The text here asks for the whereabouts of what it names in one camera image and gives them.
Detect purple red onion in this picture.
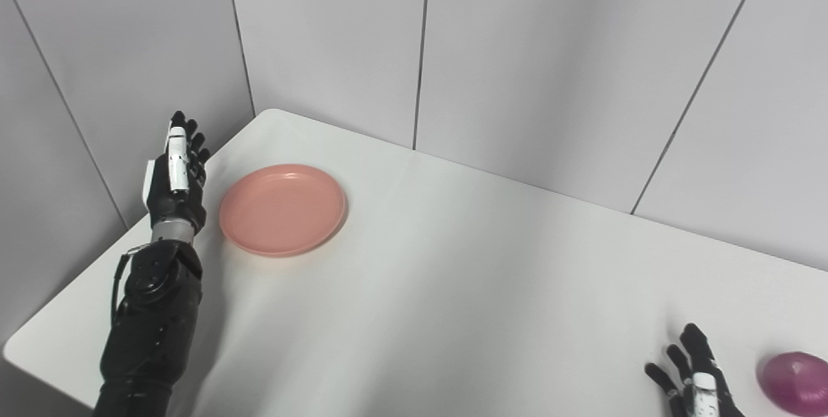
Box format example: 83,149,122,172
758,352,828,416

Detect pink round plate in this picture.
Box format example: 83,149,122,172
218,164,348,258

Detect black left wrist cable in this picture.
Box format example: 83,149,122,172
110,244,149,327

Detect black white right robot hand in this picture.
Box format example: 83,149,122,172
644,323,745,417

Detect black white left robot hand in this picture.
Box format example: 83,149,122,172
142,111,211,231

